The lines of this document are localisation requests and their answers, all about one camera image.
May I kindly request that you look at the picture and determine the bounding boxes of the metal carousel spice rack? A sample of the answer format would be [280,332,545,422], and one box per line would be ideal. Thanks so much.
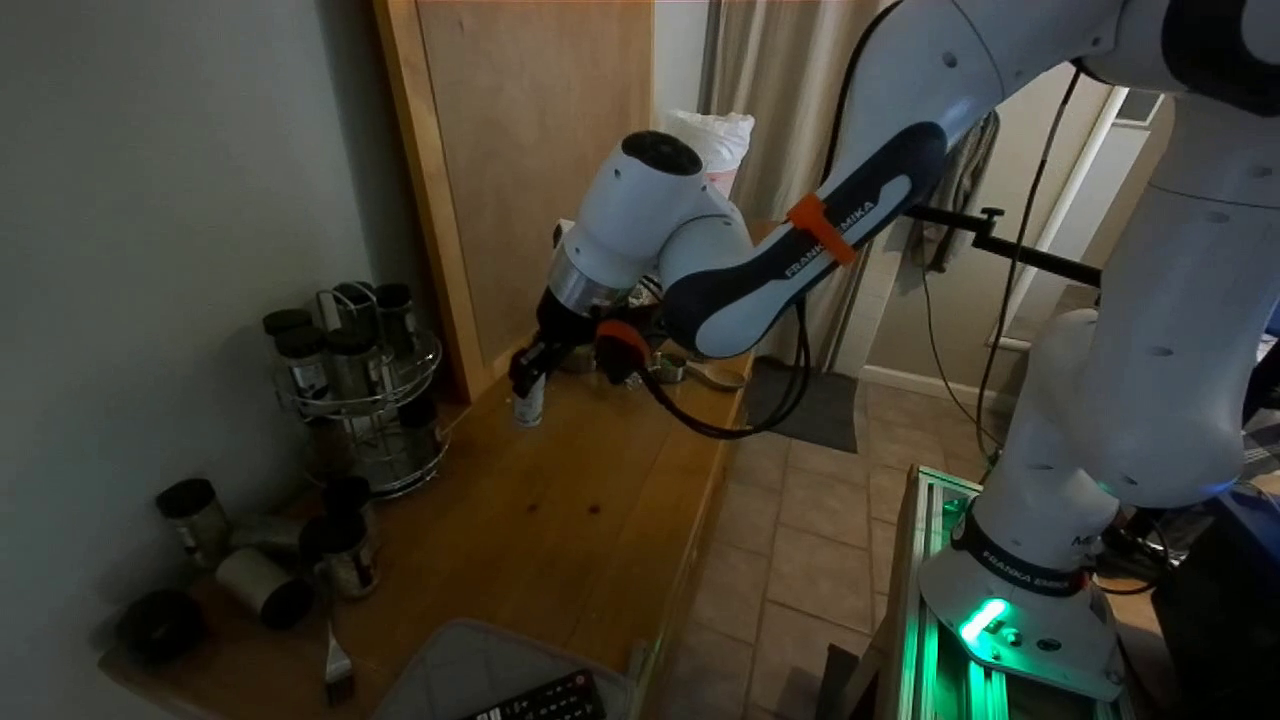
[267,278,451,505]

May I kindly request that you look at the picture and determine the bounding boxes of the dark floor mat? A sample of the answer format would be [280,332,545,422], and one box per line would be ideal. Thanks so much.
[745,369,864,455]

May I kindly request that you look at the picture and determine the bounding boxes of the large wooden board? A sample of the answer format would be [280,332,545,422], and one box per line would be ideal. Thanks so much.
[366,0,658,408]

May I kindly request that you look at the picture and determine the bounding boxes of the wrist camera with red cable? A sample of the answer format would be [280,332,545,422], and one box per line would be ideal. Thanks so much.
[589,316,658,394]

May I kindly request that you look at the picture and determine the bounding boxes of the metal robot stand green light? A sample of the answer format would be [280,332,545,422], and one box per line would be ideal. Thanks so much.
[810,462,1280,720]

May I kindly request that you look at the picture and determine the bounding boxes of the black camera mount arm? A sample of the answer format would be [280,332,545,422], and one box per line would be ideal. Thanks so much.
[912,199,1110,291]

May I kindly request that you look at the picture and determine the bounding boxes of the beige curtain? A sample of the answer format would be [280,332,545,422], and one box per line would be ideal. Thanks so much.
[701,0,884,244]

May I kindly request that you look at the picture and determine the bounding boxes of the grey placemat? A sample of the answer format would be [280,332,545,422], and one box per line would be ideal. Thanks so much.
[366,617,641,720]

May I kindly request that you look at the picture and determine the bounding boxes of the black round lid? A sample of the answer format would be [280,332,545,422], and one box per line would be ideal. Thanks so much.
[113,590,213,668]

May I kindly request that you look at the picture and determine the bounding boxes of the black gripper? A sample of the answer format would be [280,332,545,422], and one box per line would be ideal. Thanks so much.
[507,291,598,403]

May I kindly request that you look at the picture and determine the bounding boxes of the small glass shaker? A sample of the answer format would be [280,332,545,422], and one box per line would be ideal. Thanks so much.
[319,628,358,713]

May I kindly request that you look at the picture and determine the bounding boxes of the white plastic bag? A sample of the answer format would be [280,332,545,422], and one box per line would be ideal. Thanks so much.
[665,110,760,206]

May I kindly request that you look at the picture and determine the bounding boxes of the black remote control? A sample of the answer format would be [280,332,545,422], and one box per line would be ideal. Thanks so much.
[461,668,608,720]

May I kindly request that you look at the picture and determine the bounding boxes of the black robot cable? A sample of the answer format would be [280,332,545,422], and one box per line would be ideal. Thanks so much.
[637,284,820,443]

